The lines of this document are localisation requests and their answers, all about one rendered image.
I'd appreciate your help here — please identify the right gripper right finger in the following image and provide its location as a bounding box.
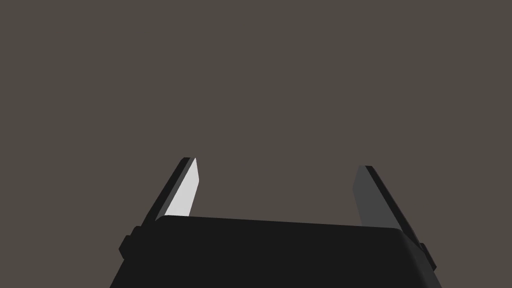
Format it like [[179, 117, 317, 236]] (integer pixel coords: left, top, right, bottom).
[[352, 164, 425, 250]]

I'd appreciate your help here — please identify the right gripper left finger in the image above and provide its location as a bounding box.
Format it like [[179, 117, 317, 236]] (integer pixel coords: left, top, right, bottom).
[[141, 156, 200, 227]]

